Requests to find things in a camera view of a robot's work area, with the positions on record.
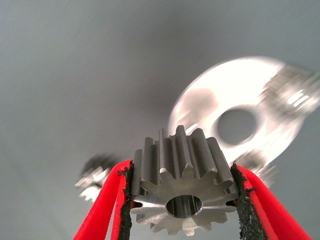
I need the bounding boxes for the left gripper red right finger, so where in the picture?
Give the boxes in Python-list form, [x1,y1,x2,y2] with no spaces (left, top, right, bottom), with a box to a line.
[229,161,313,240]

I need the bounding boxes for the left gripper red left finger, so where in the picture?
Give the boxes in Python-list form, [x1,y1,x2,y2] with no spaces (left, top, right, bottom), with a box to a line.
[72,158,137,240]

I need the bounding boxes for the small steel gear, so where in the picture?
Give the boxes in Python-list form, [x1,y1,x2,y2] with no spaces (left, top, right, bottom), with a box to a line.
[74,152,121,203]
[237,149,280,188]
[259,63,320,120]

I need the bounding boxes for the tall large steel gear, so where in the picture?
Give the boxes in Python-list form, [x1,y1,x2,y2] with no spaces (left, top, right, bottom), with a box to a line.
[129,124,240,237]

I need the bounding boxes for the round metal plate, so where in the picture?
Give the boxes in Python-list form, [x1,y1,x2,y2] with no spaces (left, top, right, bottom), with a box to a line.
[167,56,305,166]

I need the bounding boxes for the dark grey table cloth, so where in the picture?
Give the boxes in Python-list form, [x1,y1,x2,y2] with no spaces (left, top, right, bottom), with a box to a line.
[0,0,320,240]

